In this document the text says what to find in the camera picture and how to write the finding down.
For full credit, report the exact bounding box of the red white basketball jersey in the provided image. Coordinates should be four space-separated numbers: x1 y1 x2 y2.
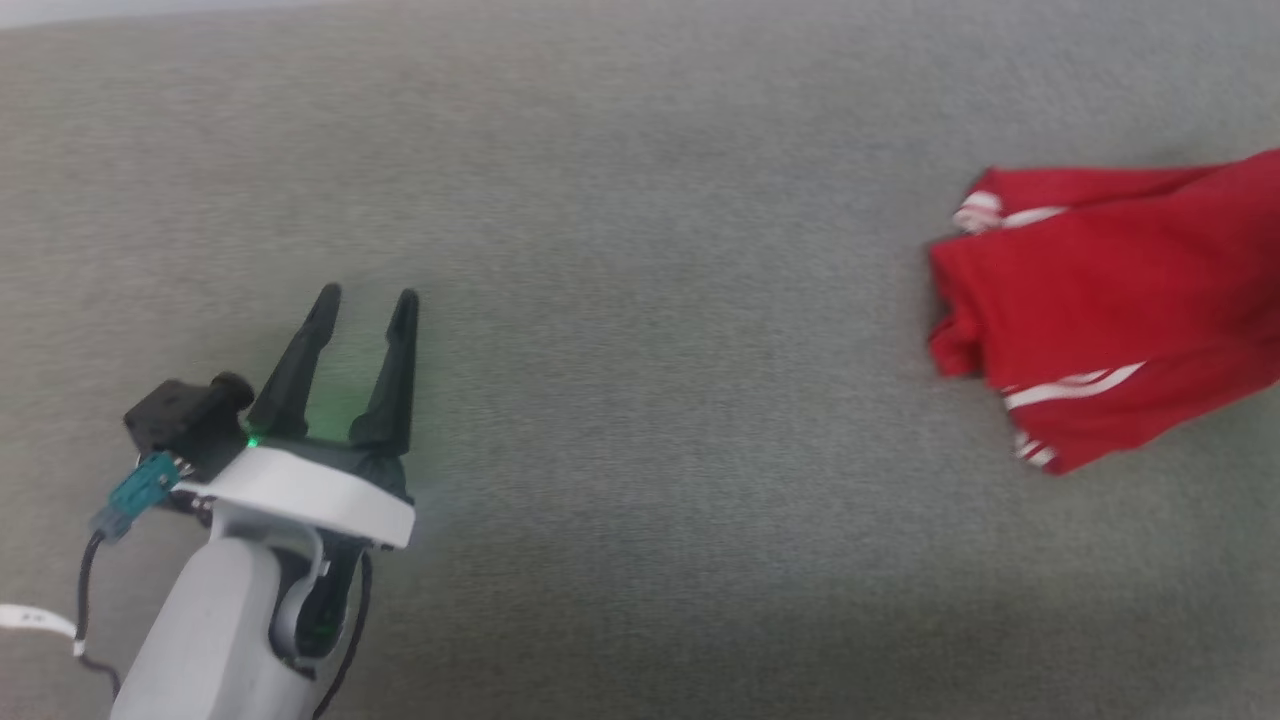
927 148 1280 477

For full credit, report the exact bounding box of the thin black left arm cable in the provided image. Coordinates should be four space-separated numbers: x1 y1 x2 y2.
311 550 375 720

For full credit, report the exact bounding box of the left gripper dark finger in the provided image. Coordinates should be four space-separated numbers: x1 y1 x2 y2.
349 288 421 457
248 283 343 438

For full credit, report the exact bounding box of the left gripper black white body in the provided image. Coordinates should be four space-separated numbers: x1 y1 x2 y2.
179 432 417 550

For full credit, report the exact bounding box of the teal cable connector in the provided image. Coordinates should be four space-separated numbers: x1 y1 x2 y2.
91 451 188 542

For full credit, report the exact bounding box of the white cable label tag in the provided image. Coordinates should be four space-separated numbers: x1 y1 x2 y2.
0 603 80 658

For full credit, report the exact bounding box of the thin black camera cable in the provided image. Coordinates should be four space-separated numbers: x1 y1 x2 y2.
75 530 124 698

